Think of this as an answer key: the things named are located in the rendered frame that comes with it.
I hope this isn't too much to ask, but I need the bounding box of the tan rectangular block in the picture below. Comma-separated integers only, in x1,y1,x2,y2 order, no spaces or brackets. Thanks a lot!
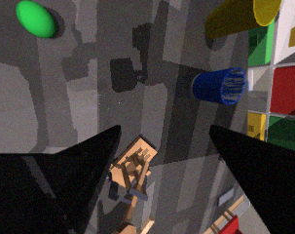
137,217,155,234

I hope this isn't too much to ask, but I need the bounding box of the blue cup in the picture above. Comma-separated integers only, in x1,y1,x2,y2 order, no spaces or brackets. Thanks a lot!
191,67,245,105

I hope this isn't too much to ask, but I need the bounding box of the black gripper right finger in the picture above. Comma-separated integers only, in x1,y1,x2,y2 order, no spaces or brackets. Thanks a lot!
209,125,295,234

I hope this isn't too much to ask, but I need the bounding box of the green ball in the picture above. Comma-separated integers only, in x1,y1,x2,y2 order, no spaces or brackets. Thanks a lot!
17,0,56,38

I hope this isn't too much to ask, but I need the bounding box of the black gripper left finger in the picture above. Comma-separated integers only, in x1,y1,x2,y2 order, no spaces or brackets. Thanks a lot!
0,125,122,234

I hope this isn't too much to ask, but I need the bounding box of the olive yellow tapered cup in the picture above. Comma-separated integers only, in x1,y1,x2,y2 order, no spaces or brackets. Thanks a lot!
204,0,282,39

